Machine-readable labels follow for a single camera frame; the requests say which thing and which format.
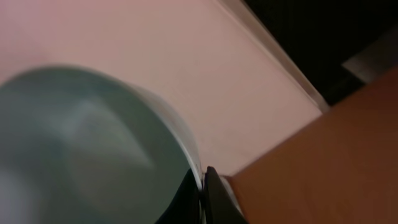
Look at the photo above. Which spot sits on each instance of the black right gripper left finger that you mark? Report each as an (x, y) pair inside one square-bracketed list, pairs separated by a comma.
[(185, 206)]

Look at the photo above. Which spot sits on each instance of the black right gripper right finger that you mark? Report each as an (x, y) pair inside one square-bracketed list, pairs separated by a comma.
[(219, 208)]

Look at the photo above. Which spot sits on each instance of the light blue bowl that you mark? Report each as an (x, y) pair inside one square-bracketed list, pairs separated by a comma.
[(81, 147)]

